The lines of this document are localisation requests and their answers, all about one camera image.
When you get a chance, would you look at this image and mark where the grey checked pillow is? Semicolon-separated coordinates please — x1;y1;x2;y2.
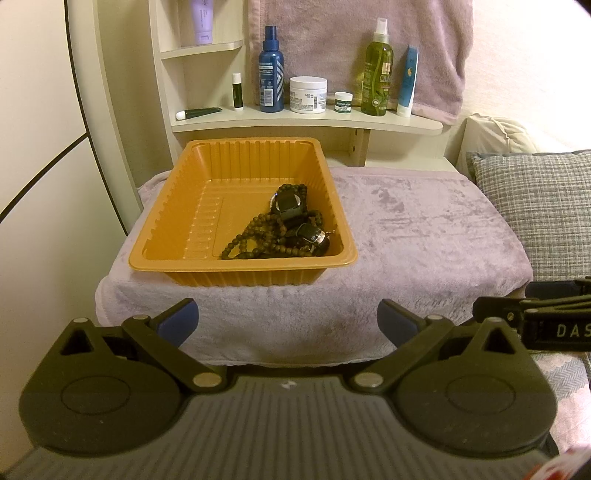
465;148;591;283

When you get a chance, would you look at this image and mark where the cream wooden shelf unit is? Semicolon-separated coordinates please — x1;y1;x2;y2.
148;0;444;169

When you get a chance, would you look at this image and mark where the brown wooden bead necklace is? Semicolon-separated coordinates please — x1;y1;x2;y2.
220;203;336;260

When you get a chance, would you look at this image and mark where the lilac tube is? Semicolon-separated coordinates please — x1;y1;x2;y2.
189;0;216;46

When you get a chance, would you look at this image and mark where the blue and white tube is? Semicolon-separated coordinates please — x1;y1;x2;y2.
396;44;420;118

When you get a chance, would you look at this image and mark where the orange plastic tray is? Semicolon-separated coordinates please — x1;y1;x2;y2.
127;137;360;288

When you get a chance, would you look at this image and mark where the green spray bottle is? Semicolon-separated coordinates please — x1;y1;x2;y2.
359;18;396;116

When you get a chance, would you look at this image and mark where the silver wristwatch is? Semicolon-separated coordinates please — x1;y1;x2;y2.
299;227;332;256

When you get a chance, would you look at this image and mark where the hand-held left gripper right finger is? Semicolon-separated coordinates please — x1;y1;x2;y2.
348;298;526;395

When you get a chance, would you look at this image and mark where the cream pillow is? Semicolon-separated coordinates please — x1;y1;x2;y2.
454;113;574;172

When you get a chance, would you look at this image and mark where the lilac knit bedspread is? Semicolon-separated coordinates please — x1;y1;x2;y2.
527;350;591;457

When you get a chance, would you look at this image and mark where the lilac fleece blanket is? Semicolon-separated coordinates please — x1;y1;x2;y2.
95;166;534;368

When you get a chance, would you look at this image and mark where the black tube white cap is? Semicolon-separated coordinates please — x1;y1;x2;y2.
175;106;223;121

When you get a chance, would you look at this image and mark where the white cream jar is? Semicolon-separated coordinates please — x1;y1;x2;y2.
289;76;329;115

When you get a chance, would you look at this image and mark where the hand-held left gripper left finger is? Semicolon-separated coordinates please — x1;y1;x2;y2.
56;298;229;395

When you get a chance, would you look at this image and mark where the hanging lilac towel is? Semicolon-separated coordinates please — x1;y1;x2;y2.
248;0;474;126

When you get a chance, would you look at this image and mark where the blue spray bottle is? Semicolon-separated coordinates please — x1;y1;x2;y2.
258;25;286;113

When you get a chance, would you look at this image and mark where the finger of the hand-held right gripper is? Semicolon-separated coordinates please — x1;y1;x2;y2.
472;295;591;330
525;277;591;302

